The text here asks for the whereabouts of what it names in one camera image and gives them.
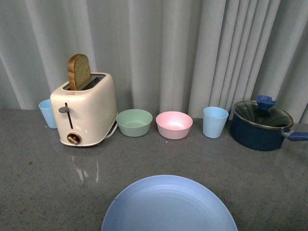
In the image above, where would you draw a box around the blue plate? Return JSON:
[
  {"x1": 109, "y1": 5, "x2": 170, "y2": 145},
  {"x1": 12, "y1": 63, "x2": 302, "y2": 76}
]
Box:
[{"x1": 102, "y1": 175, "x2": 237, "y2": 231}]

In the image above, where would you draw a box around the pink bowl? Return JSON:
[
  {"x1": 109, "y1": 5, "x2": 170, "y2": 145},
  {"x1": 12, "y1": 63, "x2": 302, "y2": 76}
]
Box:
[{"x1": 156, "y1": 111, "x2": 193, "y2": 140}]

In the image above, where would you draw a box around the green bowl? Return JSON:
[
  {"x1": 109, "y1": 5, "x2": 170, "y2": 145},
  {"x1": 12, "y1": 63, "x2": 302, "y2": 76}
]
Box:
[{"x1": 116, "y1": 109, "x2": 153, "y2": 137}]

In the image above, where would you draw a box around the light blue right cup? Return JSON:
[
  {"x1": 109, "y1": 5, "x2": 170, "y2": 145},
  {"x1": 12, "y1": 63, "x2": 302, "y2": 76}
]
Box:
[{"x1": 203, "y1": 106, "x2": 229, "y2": 139}]

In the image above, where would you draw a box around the light blue cup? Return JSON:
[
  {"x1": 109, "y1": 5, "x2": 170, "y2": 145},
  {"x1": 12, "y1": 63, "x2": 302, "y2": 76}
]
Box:
[
  {"x1": 38, "y1": 99, "x2": 57, "y2": 129},
  {"x1": 203, "y1": 106, "x2": 229, "y2": 139}
]

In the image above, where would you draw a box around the cream white toaster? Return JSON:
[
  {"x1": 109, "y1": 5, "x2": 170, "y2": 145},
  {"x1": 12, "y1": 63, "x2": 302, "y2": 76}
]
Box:
[{"x1": 50, "y1": 73, "x2": 118, "y2": 147}]

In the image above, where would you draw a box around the brown bread slice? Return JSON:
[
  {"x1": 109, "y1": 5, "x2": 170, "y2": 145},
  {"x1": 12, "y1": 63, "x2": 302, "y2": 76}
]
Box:
[{"x1": 67, "y1": 54, "x2": 91, "y2": 90}]

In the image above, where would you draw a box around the dark blue saucepan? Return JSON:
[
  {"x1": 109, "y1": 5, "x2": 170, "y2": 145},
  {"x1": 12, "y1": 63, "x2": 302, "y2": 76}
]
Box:
[{"x1": 230, "y1": 115, "x2": 308, "y2": 151}]

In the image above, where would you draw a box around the glass pot lid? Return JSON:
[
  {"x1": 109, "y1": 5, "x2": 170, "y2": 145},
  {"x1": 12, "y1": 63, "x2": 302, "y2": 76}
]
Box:
[{"x1": 233, "y1": 95, "x2": 294, "y2": 130}]

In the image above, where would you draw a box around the light blue left cup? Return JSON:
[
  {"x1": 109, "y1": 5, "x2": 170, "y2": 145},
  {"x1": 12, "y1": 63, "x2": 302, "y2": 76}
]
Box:
[{"x1": 38, "y1": 99, "x2": 57, "y2": 129}]

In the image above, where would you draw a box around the white toaster power cord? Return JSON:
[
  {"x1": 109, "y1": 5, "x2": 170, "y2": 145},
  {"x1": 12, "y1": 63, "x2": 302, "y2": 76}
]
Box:
[{"x1": 103, "y1": 121, "x2": 119, "y2": 140}]

